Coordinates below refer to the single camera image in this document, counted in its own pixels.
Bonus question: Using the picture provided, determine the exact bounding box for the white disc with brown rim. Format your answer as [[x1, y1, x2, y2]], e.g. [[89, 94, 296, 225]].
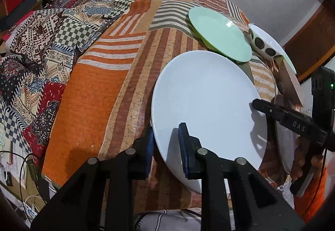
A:
[[272, 94, 297, 175]]

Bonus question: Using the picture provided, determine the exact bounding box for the brown wooden door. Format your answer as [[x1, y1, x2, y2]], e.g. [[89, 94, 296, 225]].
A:
[[283, 0, 335, 83]]

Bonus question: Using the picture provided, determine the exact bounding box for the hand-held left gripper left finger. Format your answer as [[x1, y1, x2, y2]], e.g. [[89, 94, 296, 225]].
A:
[[31, 124, 155, 231]]

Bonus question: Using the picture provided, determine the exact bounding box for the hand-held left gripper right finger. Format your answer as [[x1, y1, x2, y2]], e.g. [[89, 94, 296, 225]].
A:
[[179, 123, 305, 231]]

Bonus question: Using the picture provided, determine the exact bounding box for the person's right hand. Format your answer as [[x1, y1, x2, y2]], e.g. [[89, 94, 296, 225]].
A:
[[291, 139, 308, 182]]

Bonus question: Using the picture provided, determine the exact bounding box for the patchwork patterned blanket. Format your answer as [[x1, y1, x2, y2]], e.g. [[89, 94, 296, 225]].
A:
[[0, 0, 154, 162]]

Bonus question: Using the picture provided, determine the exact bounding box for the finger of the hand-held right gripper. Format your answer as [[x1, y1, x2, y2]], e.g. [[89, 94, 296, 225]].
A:
[[252, 99, 328, 144]]

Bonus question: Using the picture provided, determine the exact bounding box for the white bowl with dark dots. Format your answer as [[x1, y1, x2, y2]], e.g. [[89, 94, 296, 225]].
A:
[[247, 23, 286, 60]]

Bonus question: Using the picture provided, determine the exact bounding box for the white power strip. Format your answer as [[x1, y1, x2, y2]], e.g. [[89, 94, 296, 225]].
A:
[[16, 194, 42, 222]]

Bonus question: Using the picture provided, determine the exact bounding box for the orange striped tablecloth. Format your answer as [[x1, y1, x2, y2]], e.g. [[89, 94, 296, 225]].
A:
[[41, 0, 290, 219]]

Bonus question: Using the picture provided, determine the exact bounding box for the large white plate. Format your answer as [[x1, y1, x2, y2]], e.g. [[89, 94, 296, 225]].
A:
[[151, 50, 268, 193]]

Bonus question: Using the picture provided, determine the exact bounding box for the brown board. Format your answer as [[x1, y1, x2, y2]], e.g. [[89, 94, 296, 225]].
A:
[[277, 60, 303, 107]]

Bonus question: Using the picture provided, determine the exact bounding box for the light green plate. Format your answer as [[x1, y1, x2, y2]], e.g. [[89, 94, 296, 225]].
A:
[[188, 6, 252, 62]]

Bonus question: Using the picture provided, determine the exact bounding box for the black cable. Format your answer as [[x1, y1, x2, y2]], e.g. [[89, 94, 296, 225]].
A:
[[0, 150, 42, 182]]

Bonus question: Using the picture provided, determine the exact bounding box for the person's right forearm orange sleeve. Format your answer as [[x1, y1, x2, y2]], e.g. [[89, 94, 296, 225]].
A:
[[293, 167, 329, 224]]

